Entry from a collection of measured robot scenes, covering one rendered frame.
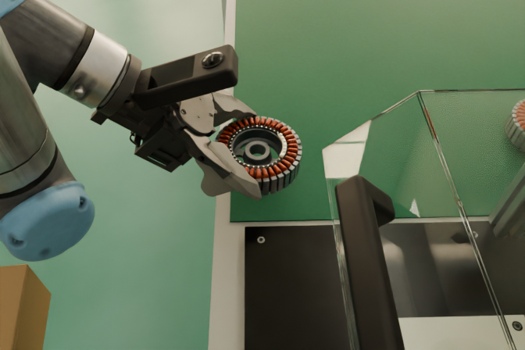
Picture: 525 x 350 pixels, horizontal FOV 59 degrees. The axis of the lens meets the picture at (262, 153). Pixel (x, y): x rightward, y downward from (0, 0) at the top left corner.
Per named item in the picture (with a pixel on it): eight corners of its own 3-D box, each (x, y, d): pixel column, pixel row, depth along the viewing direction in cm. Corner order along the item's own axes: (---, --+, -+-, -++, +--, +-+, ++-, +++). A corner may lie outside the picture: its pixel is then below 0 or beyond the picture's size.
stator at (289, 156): (212, 198, 57) (210, 179, 54) (216, 132, 64) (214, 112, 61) (302, 198, 57) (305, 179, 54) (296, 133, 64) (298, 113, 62)
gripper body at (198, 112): (181, 132, 61) (98, 85, 55) (222, 95, 57) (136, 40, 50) (175, 177, 56) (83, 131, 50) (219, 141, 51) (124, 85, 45)
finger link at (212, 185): (235, 214, 58) (187, 158, 57) (268, 193, 54) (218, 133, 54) (225, 227, 55) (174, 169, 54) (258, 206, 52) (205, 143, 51)
